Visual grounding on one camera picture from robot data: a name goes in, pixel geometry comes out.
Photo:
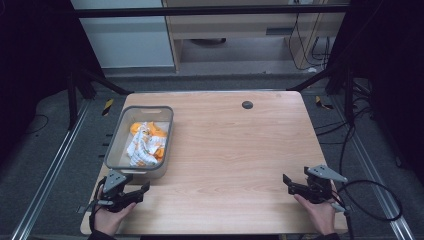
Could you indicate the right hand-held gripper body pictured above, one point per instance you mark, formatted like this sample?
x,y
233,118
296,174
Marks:
x,y
320,185

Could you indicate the yellow and black tape strip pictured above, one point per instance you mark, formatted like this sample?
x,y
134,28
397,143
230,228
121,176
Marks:
x,y
321,102
107,107

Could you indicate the dark round table grommet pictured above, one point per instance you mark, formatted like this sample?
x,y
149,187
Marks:
x,y
247,105

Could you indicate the aluminium floor rail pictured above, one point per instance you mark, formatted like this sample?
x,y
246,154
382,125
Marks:
x,y
50,173
373,173

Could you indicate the person's right hand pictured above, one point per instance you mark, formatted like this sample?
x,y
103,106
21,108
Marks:
x,y
320,215

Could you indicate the person's left hand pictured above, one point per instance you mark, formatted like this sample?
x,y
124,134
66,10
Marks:
x,y
110,220

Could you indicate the black horizontal bar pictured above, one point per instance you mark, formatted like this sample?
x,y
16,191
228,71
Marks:
x,y
200,11

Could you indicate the black metal stand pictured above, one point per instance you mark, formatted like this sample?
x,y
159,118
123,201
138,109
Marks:
x,y
348,96
72,100

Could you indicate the grey plastic bin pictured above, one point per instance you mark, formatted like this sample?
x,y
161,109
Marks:
x,y
116,146

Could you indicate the white cabinet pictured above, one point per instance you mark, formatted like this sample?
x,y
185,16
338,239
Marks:
x,y
126,40

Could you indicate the orange and white cloth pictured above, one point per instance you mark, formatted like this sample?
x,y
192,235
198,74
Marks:
x,y
146,145

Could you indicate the light wooden desk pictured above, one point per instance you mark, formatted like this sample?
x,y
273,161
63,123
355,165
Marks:
x,y
233,30

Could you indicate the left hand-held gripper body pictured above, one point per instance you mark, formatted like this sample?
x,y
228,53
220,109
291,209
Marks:
x,y
115,186

